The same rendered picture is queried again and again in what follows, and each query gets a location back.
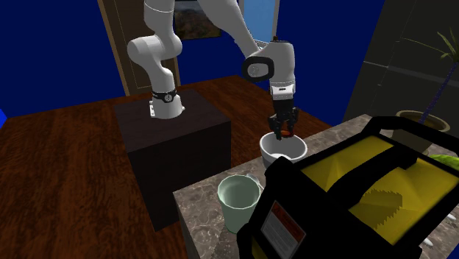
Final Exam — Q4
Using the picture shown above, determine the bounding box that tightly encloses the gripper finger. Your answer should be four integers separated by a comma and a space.
288, 107, 301, 138
268, 113, 283, 141

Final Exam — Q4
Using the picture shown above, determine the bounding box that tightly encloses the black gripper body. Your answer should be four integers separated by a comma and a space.
272, 97, 298, 124

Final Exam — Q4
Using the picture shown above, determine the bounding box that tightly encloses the white bowl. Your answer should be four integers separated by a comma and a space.
259, 131, 308, 168

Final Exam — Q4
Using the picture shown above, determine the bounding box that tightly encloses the pale green cup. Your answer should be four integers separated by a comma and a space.
217, 174, 265, 235

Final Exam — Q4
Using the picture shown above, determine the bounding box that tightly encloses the window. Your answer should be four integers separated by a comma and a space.
238, 0, 281, 46

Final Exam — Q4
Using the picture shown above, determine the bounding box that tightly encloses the black and yellow case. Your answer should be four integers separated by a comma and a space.
236, 115, 459, 259

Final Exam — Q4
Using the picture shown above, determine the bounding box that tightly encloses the dark robot stand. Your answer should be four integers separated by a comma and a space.
113, 88, 232, 233

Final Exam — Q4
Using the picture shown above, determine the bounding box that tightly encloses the potted palm plant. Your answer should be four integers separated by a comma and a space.
391, 28, 459, 152

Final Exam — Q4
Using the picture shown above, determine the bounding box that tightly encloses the green leafy thing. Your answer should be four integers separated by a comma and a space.
429, 154, 459, 168

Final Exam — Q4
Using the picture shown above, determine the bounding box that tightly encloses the brown door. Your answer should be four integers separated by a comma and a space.
97, 0, 182, 97

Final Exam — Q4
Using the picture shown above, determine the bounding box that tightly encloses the wall picture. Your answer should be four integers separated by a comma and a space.
173, 0, 222, 41

